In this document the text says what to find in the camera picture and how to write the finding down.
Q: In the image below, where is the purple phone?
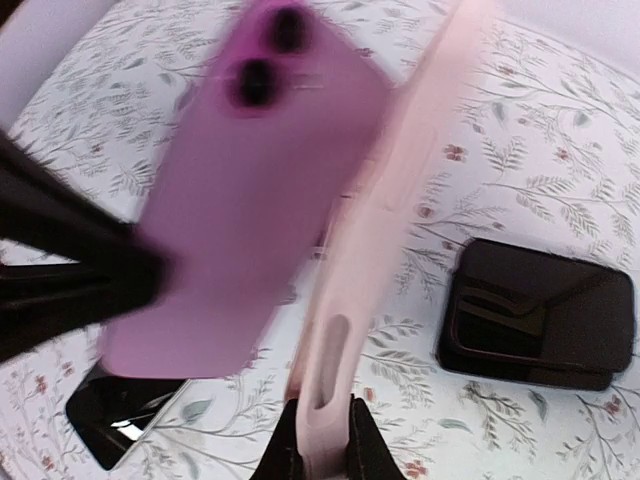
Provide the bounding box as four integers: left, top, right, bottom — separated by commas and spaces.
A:
100, 1, 391, 379

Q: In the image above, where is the floral table mat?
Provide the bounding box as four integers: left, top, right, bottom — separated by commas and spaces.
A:
1, 1, 639, 479

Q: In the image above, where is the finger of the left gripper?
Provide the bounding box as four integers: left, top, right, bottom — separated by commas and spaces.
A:
1, 135, 167, 361

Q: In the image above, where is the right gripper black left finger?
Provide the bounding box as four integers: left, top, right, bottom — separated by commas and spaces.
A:
254, 399, 305, 480

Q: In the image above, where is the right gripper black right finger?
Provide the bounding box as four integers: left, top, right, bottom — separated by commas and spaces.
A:
347, 397, 405, 480

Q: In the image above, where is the pink phone case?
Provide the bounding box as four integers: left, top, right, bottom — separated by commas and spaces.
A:
286, 1, 496, 479

